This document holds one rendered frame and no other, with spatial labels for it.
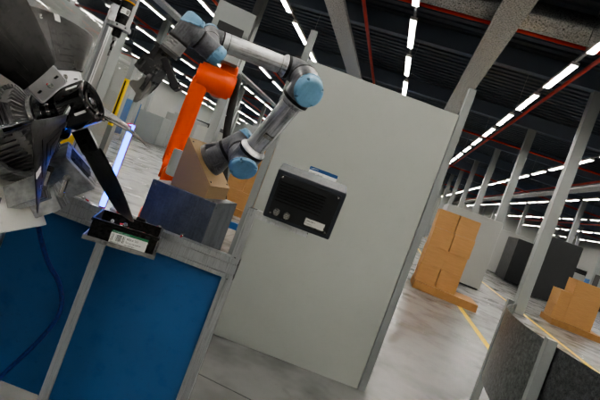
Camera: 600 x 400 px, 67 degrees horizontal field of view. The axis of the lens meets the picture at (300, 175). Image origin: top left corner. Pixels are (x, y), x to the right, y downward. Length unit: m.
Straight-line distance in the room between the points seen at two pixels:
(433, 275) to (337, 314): 6.05
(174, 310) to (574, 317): 12.04
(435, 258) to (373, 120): 6.22
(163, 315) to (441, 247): 7.69
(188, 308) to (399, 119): 2.00
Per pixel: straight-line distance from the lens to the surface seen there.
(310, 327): 3.28
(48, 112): 1.38
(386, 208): 3.17
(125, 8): 1.50
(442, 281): 9.24
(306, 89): 1.72
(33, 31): 1.31
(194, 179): 1.97
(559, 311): 13.14
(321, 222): 1.65
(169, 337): 1.86
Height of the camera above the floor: 1.23
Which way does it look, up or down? level
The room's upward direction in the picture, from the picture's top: 21 degrees clockwise
